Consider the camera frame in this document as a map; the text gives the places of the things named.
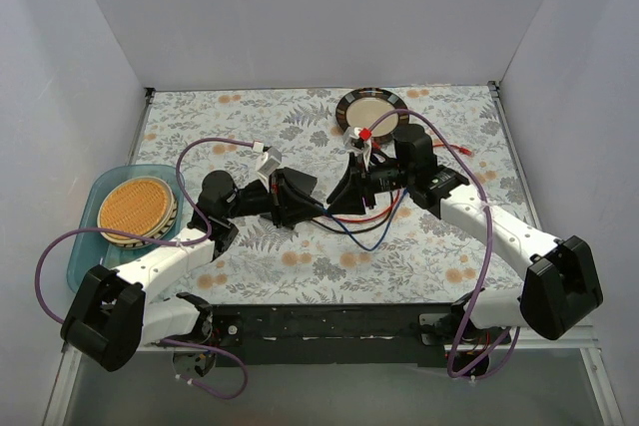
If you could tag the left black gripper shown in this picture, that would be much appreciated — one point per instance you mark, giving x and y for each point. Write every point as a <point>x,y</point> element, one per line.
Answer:
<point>279,198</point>

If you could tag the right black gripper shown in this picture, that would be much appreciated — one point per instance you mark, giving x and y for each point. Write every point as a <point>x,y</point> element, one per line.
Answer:
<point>367,185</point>

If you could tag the black network switch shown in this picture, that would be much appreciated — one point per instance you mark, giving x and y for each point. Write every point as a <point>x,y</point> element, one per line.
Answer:
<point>283,222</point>

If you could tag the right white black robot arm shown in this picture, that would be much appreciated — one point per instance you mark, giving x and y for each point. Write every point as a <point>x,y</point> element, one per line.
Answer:
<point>560,281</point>

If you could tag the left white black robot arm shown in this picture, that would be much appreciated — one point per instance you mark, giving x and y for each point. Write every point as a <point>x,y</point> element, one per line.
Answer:
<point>117,310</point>

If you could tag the floral tablecloth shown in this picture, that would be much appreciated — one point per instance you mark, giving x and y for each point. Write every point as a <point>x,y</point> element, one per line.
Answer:
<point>417,258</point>

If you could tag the dark rimmed beige plate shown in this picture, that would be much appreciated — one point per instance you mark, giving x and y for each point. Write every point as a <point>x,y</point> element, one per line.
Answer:
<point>360,108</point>

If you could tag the orange woven round plate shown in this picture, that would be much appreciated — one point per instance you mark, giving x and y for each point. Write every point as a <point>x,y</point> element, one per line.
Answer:
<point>143,206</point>

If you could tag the teal plastic tray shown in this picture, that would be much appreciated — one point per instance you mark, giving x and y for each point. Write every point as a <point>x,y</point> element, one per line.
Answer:
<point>90,249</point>

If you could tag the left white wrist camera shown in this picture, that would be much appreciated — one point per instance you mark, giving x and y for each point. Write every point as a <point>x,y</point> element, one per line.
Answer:
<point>268,162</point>

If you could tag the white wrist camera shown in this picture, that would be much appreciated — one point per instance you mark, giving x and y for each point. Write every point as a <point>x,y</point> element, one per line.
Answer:
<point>268,162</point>
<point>358,141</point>

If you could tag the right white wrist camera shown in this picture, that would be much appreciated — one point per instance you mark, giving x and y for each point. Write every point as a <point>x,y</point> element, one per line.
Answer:
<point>358,141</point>

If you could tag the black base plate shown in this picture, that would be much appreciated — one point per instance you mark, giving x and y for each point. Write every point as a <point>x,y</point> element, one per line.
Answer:
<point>318,334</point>

